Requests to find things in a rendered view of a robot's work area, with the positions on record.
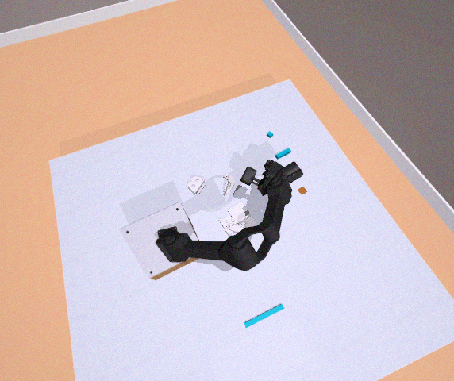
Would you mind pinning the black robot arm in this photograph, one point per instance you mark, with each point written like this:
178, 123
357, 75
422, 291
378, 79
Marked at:
237, 250

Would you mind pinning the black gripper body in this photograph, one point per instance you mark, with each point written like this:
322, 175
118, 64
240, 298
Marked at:
249, 176

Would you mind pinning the cyan flat bar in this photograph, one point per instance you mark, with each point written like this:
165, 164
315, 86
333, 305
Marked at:
263, 316

